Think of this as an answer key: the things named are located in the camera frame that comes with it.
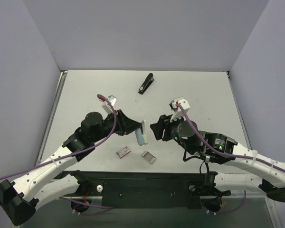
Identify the light blue white stapler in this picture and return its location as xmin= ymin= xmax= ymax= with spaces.
xmin=135 ymin=120 xmax=148 ymax=146

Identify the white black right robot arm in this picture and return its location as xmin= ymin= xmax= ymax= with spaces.
xmin=150 ymin=115 xmax=285 ymax=203

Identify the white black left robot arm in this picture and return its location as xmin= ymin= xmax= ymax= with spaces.
xmin=0 ymin=110 xmax=145 ymax=226

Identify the black stapler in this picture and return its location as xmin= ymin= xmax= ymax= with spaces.
xmin=138 ymin=73 xmax=154 ymax=95

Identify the red white staple box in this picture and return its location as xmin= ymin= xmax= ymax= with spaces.
xmin=116 ymin=146 xmax=131 ymax=159

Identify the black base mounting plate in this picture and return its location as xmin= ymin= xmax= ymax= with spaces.
xmin=33 ymin=170 xmax=262 ymax=211

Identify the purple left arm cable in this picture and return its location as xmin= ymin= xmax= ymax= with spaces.
xmin=0 ymin=94 xmax=119 ymax=216

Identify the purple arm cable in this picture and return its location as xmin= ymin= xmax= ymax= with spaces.
xmin=0 ymin=94 xmax=119 ymax=216
xmin=175 ymin=101 xmax=285 ymax=216

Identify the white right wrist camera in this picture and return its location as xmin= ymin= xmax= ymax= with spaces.
xmin=169 ymin=97 xmax=190 ymax=123

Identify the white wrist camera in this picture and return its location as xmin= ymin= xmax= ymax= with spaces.
xmin=97 ymin=94 xmax=117 ymax=114
xmin=169 ymin=97 xmax=190 ymax=123

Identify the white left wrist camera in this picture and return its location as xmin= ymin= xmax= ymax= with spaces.
xmin=97 ymin=94 xmax=117 ymax=114

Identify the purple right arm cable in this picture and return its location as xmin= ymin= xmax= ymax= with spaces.
xmin=175 ymin=101 xmax=285 ymax=216

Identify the black looped cable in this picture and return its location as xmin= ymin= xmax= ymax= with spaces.
xmin=182 ymin=147 xmax=212 ymax=176

